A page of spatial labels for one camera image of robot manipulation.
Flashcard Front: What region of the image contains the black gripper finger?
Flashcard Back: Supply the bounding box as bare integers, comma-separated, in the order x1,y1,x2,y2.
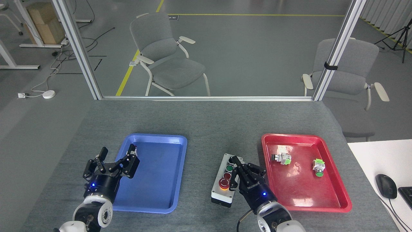
82,147,108,180
106,143,141,179
229,156,255,191
246,163,267,185

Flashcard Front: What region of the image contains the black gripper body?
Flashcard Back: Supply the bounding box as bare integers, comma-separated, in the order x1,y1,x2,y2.
84,174,121,202
238,179,277,214

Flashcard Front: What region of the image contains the grey four-button control box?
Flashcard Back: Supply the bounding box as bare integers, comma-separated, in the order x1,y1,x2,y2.
211,153,244,208

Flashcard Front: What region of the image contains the brown cardboard box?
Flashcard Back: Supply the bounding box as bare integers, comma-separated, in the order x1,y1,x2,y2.
25,2,67,45

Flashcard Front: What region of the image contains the blue plastic tray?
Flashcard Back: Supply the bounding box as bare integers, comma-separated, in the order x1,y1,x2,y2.
109,133,188,214

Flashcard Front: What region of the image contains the red plastic tray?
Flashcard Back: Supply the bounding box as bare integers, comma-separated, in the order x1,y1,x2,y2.
261,133,352,214

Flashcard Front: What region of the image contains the grey chair with angled armrests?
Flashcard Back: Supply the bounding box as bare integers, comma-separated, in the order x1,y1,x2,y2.
129,12,211,97

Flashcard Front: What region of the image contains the white side desk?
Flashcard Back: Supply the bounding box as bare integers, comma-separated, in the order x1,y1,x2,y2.
347,139,412,232

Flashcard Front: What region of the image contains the black computer mouse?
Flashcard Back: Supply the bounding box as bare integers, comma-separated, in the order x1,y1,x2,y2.
375,174,398,199

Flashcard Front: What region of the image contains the grey chair with wide backrest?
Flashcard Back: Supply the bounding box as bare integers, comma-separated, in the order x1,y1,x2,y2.
301,38,390,142

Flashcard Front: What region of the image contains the black keyboard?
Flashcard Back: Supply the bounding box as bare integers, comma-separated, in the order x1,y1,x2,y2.
398,186,412,210

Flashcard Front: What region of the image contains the black tripod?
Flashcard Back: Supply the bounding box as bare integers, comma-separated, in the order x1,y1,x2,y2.
374,24,412,64

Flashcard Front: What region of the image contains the black knob selector switch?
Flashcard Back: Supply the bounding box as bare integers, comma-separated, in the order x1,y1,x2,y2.
271,152,292,166

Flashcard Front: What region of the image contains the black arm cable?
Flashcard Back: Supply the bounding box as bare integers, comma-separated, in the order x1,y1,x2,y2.
237,209,258,232

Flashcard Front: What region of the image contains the green push button switch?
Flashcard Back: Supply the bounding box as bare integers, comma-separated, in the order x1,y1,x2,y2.
313,158,326,178

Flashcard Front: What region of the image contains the white floor cable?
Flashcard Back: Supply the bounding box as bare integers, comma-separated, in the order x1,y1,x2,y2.
30,41,70,96

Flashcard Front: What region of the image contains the silver aluminium post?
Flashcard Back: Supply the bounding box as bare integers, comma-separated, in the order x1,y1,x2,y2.
51,0,104,101

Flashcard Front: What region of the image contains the black mouse cable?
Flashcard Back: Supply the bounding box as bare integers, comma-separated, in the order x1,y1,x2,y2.
378,196,412,232

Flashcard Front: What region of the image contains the silver post with black strap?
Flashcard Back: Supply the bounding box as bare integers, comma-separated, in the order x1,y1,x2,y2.
312,0,368,102

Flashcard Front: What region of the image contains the white desk frame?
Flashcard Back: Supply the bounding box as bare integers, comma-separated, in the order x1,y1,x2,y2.
0,0,63,70

